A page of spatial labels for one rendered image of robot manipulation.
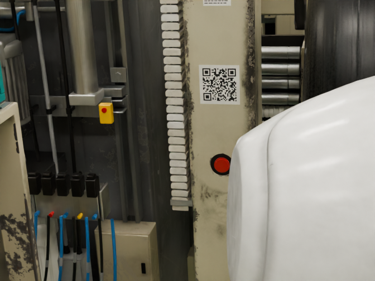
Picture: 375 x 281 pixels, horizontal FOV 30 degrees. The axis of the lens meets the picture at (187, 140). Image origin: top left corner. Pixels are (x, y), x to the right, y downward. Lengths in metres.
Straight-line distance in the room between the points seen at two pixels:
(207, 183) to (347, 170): 1.07
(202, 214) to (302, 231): 1.10
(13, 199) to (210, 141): 0.40
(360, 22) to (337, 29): 0.04
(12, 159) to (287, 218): 0.86
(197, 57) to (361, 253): 1.01
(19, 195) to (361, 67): 0.57
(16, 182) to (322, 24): 0.54
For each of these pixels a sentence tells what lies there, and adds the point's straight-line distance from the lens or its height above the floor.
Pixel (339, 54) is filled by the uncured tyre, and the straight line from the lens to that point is 1.09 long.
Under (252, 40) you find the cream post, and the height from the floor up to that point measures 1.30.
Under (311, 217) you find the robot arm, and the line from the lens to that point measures 0.30.
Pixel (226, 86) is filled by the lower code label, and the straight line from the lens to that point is 1.29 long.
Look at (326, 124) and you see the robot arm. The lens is 0.32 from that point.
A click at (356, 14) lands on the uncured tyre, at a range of 1.11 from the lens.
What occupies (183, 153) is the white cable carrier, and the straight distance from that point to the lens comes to 1.37.
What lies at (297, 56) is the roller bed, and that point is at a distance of 1.68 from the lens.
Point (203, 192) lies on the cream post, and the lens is 1.38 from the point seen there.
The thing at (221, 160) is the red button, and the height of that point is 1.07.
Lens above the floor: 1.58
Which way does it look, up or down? 20 degrees down
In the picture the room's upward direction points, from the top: 3 degrees counter-clockwise
